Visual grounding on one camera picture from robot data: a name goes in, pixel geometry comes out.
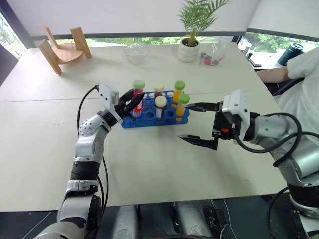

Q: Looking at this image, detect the green palm plant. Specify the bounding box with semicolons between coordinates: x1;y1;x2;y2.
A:
177;0;231;47

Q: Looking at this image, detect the person's white shirt torso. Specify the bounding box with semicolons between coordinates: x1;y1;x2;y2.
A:
273;46;319;136

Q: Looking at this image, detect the black chair armrest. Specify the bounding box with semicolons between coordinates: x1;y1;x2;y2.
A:
272;77;305;97

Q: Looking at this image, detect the white plant pot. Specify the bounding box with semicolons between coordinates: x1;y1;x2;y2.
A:
177;37;201;63

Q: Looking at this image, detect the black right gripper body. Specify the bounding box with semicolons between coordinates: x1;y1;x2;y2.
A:
211;101;240;144

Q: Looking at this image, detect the red tube with green cap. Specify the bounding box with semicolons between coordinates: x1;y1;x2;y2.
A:
132;79;146;118

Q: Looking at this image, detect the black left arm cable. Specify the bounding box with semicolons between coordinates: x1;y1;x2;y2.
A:
76;85;110;218

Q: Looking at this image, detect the orange tube with green cap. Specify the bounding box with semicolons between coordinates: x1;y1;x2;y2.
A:
172;80;186;103
174;94;191;123

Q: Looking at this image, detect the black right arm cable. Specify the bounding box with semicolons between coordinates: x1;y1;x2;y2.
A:
231;112;319;168

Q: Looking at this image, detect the clear glass bowl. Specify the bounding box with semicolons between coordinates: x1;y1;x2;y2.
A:
124;42;151;66

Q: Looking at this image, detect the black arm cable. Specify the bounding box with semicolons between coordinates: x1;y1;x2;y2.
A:
231;112;319;168
76;85;110;218

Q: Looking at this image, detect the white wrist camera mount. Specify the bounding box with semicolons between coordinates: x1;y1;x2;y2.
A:
221;89;250;120
97;84;123;123

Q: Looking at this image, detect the clear plastic bag with items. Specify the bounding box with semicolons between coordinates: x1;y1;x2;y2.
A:
198;36;230;67

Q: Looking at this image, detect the wooden curved stand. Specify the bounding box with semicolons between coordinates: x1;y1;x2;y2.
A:
36;24;93;75

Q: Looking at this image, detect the thin black cable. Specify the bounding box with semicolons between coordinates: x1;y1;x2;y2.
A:
267;186;290;236

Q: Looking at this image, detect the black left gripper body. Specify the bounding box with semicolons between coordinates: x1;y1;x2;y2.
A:
114;97;132;120

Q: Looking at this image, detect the dark green tumbler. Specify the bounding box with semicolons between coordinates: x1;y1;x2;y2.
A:
277;42;306;67

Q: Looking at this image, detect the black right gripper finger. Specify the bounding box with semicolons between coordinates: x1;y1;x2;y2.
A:
185;101;224;113
176;134;219;151

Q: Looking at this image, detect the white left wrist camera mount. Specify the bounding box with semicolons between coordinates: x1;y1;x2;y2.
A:
97;84;123;123

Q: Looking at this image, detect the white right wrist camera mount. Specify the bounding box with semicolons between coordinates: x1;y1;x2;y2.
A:
221;89;250;120

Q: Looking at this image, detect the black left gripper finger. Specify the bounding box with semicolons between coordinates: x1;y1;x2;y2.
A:
125;93;146;112
120;89;136;101

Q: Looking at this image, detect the dark red tube, cream cap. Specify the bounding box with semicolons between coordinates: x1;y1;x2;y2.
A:
153;82;165;100
154;96;167;124

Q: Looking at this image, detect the blue test tube rack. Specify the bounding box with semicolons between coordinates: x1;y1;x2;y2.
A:
121;91;191;129

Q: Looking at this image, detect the grey rounded shape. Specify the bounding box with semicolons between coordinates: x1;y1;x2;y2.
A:
115;204;139;239
170;201;213;239

